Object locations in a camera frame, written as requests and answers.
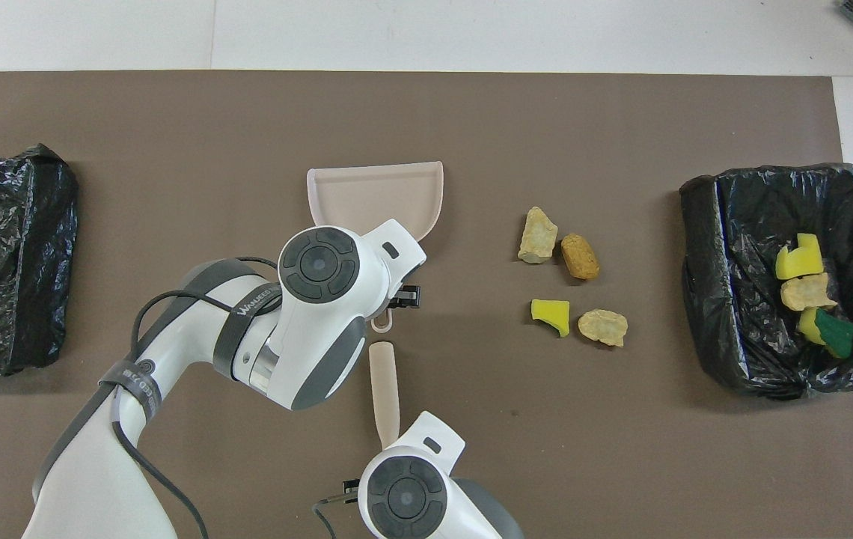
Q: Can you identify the beige hand brush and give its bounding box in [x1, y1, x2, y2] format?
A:
[369, 342, 402, 450]

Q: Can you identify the beige plastic dustpan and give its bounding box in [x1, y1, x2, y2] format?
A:
[307, 161, 444, 332]

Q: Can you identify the brown foam chunk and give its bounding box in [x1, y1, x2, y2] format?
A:
[561, 233, 600, 281]

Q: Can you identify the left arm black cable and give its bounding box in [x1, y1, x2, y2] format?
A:
[108, 257, 281, 539]

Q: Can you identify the green and yellow sponge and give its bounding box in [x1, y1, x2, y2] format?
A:
[797, 307, 853, 359]

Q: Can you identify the brown table mat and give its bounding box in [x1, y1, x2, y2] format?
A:
[0, 71, 853, 539]

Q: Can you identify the pale beige foam chunk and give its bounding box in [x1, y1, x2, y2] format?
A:
[578, 309, 629, 347]
[518, 207, 559, 264]
[780, 272, 839, 312]

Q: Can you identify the small yellow sponge piece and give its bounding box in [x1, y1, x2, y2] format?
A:
[531, 299, 571, 338]

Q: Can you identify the black bag lined bin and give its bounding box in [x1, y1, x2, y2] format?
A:
[679, 163, 853, 400]
[0, 143, 79, 377]

